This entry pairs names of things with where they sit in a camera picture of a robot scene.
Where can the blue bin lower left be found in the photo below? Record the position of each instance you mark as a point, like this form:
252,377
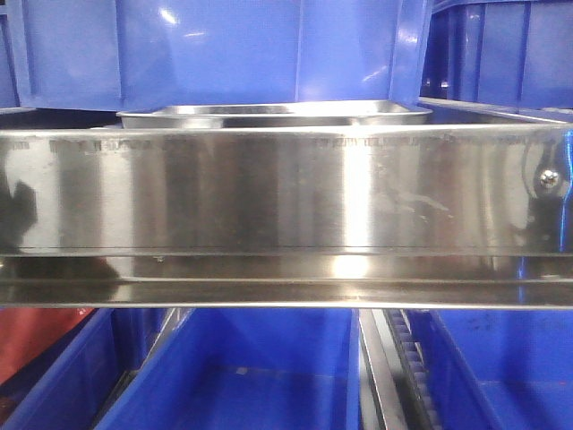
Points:
67,386

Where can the large blue plastic crate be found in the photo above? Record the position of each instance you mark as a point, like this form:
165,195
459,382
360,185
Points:
130,55

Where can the blue bin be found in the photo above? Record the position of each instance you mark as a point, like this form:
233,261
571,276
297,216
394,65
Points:
248,368
493,369
67,386

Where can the stainless steel shelf rack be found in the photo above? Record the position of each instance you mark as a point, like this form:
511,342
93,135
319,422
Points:
470,211

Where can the blue crate upper right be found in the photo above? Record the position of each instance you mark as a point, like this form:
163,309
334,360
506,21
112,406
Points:
508,53

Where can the blue bin lower middle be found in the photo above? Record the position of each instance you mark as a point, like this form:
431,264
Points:
248,368

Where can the red object lower left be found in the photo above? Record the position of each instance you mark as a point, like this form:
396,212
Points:
26,332

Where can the blue bin lower right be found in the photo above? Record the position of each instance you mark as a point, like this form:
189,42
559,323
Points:
493,369

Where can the silver metal tray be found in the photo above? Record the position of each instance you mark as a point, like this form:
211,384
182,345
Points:
295,114

